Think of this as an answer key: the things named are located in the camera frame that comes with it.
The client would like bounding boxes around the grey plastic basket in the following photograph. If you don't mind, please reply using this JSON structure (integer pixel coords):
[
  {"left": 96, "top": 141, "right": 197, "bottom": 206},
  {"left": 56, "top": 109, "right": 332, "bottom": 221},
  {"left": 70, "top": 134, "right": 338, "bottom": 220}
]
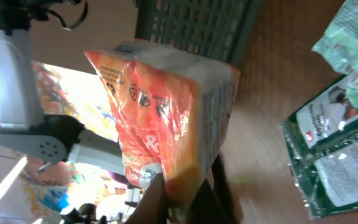
[{"left": 133, "top": 0, "right": 262, "bottom": 67}]

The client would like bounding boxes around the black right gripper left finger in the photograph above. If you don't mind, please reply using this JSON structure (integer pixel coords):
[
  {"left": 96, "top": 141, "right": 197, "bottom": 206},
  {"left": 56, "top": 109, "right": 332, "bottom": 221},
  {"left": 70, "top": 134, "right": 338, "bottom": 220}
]
[{"left": 124, "top": 174, "right": 168, "bottom": 224}]

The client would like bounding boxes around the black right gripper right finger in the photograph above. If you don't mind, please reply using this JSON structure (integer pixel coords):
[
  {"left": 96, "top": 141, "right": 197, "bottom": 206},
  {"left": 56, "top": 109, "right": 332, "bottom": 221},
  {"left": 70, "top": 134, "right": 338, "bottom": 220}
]
[{"left": 186, "top": 154, "right": 239, "bottom": 224}]

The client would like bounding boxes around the light green sachet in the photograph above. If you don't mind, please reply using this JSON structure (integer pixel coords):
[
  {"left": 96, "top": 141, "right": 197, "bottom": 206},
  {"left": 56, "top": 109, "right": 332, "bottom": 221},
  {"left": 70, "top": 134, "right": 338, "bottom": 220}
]
[{"left": 312, "top": 0, "right": 358, "bottom": 108}]

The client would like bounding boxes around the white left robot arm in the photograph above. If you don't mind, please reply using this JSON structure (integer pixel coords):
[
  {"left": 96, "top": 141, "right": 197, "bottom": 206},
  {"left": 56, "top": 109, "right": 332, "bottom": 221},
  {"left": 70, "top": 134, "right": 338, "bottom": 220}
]
[{"left": 0, "top": 0, "right": 124, "bottom": 174}]

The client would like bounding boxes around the orange small packet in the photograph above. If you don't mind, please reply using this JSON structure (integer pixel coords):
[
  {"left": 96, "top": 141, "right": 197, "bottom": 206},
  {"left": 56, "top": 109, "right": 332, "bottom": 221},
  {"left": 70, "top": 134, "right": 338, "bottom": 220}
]
[{"left": 85, "top": 40, "right": 240, "bottom": 207}]

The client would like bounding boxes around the green 3M package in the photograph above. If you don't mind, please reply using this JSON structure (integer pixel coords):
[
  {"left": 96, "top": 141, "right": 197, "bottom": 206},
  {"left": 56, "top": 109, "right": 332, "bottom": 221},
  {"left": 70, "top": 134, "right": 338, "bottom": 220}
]
[{"left": 282, "top": 75, "right": 358, "bottom": 219}]

